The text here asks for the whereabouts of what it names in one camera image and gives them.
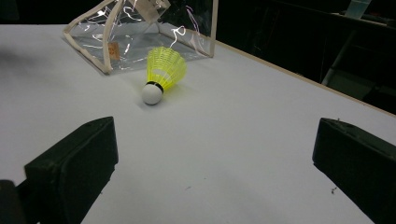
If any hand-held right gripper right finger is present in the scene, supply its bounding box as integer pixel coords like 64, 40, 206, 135
312, 117, 396, 224

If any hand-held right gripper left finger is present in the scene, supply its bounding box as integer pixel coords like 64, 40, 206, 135
23, 116, 120, 224

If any transparent bag with beige trim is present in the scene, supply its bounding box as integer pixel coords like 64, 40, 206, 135
63, 0, 219, 76

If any yellow shuttlecock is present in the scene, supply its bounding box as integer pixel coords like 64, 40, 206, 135
141, 46, 189, 105

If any grey metal stand leg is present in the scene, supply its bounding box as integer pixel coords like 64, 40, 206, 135
321, 30, 358, 87

